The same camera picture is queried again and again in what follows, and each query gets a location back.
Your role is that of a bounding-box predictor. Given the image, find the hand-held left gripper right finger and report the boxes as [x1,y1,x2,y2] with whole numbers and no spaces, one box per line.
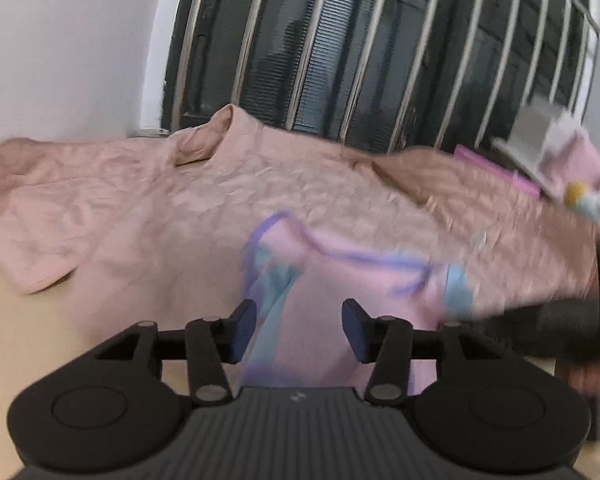
[341,298,506,407]

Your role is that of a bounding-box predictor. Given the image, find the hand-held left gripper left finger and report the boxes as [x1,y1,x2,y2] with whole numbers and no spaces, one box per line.
[95,299,258,407]

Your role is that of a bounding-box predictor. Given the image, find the pink and blue garment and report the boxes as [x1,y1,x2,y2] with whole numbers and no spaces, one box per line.
[237,210,481,396]

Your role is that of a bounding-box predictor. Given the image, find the yellow and teal toy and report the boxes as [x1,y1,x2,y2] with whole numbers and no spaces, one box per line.
[562,182,600,227]

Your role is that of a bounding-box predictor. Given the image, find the pink jacket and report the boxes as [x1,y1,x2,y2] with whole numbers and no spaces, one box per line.
[0,104,600,361]

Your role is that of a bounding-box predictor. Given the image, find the light pink cloth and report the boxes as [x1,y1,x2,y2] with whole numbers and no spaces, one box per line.
[555,129,600,201]

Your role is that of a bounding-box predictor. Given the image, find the magenta flat mat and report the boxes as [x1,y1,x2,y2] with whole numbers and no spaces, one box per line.
[452,144,542,199]

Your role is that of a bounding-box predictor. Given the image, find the window with metal bars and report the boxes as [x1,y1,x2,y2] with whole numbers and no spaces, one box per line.
[161,0,600,156]

